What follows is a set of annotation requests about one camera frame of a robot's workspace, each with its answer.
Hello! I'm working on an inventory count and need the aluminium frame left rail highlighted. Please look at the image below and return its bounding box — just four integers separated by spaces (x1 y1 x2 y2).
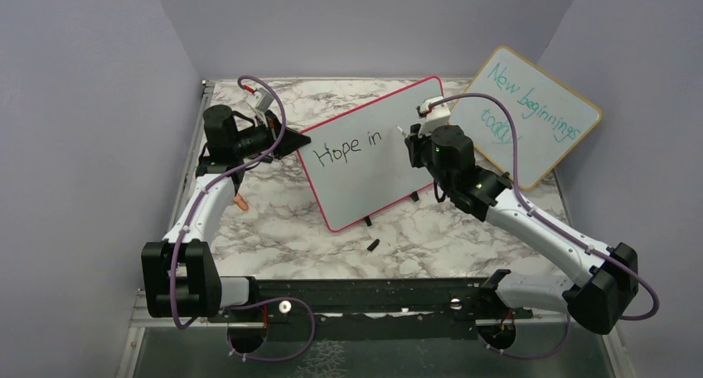
157 80 216 243

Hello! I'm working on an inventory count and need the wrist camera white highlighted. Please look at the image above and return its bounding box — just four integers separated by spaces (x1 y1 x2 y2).
245 86 274 121
417 96 451 138

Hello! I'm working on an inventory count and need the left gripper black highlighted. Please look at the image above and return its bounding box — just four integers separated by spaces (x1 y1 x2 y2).
233 109 311 160

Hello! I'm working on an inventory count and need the orange marker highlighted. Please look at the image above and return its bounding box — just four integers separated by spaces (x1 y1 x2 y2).
233 194 250 211

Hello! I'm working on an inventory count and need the red framed whiteboard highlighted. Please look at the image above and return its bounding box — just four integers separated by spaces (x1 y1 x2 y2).
298 75 444 232

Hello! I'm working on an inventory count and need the black marker cap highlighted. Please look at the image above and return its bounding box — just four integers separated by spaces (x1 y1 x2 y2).
366 239 381 252

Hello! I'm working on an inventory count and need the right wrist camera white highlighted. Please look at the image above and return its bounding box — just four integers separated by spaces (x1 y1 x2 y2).
417 96 451 138

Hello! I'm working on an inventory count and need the white whiteboard marker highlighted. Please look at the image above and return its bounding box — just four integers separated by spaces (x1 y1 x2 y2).
396 126 410 139

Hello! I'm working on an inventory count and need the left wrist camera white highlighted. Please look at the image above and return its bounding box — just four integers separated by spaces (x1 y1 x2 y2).
245 86 274 121

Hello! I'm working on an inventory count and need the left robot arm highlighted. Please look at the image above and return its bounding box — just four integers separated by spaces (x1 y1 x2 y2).
141 104 311 321

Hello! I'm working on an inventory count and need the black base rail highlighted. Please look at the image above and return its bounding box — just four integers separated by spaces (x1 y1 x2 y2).
211 278 533 342

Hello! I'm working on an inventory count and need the yellow framed whiteboard with writing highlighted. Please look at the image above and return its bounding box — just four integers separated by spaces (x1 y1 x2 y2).
449 46 602 190

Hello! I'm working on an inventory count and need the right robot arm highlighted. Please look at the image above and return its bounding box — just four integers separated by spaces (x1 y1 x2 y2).
405 124 639 335

